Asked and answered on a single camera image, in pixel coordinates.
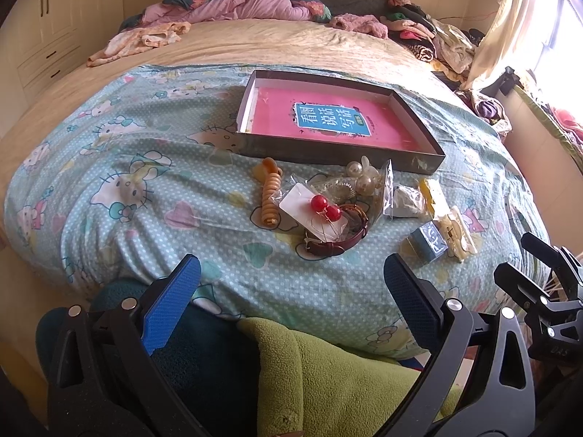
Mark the Hello Kitty blue blanket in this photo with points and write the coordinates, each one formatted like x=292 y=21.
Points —
x=143 y=173

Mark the pile of clothes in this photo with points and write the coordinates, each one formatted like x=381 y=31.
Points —
x=447 y=48

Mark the pink duvet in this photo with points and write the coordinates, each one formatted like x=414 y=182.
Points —
x=224 y=10

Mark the cream claw hair clip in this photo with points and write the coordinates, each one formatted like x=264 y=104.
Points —
x=455 y=232

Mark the yellow hair clip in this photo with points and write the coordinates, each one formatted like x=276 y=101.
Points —
x=435 y=200

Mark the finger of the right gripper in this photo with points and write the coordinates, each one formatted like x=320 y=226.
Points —
x=549 y=250
x=523 y=291

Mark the cream curtain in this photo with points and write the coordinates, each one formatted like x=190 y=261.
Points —
x=500 y=42

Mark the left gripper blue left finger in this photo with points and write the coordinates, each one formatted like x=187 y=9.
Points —
x=165 y=301

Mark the small clear jewelry bag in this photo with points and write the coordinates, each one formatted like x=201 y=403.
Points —
x=400 y=201

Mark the small blue box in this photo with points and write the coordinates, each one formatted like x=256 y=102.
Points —
x=428 y=242

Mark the pearl hair clip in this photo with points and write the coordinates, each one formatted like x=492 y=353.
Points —
x=365 y=176

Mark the beige bed sheet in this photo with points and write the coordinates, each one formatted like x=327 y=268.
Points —
x=252 y=42

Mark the green fleece sleeve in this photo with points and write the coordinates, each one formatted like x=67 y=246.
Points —
x=310 y=387

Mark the grey cardboard box tray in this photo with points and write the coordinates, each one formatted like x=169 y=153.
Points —
x=424 y=161

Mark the pink patterned garment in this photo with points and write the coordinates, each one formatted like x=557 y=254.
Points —
x=138 y=40

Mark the mauve fluffy garment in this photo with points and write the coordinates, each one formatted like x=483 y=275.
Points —
x=368 y=25

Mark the cream wardrobe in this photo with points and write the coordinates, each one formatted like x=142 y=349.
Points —
x=44 y=40

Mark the orange spiral hair clip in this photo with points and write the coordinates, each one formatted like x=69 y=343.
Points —
x=269 y=175

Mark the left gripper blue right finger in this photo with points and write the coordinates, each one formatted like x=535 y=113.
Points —
x=418 y=301

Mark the purple clothes heap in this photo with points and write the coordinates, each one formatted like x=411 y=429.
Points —
x=488 y=109

